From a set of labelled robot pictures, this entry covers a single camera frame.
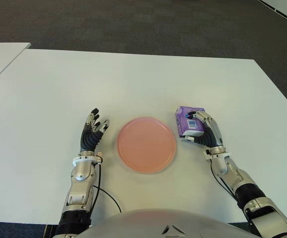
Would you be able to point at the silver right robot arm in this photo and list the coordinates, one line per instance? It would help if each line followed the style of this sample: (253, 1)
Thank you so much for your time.
(232, 173)

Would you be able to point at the grey robot torso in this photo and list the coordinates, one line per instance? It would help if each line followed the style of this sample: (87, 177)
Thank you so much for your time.
(158, 223)

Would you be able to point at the purple tissue paper pack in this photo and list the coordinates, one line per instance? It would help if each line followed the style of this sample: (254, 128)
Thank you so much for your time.
(183, 119)

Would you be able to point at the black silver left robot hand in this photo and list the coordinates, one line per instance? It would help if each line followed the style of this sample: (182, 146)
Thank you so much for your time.
(90, 140)

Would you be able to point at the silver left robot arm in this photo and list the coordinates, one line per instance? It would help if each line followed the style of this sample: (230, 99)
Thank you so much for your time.
(82, 173)

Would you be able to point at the round pink plate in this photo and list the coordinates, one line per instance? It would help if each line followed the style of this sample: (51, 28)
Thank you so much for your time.
(145, 146)

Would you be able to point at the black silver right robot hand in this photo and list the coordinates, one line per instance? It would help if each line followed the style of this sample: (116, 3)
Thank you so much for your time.
(213, 136)

